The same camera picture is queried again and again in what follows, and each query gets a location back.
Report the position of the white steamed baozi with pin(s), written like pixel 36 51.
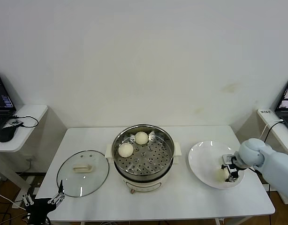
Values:
pixel 221 175
pixel 125 150
pixel 141 137

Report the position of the white round plate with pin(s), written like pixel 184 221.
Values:
pixel 202 161

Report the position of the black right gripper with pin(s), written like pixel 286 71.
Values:
pixel 234 167

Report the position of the stainless steel steamer basket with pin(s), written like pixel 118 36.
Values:
pixel 148 161

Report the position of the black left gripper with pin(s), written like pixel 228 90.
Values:
pixel 42 208

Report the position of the steel steamer pot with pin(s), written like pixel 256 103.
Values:
pixel 144 185

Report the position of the black computer mouse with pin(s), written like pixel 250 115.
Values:
pixel 6 133

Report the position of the small black usb adapter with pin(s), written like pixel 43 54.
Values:
pixel 15 122

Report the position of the white side table with mouse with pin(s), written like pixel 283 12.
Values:
pixel 24 131

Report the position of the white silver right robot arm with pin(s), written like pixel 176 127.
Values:
pixel 270 164

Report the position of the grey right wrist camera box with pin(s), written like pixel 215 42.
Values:
pixel 229 159

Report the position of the white side table with label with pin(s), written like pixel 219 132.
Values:
pixel 275 131

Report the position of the small printed table label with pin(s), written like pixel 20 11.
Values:
pixel 265 111

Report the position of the grey laptop with pale screen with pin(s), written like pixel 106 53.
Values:
pixel 285 100

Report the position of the round glass pot lid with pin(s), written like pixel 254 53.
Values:
pixel 83 173

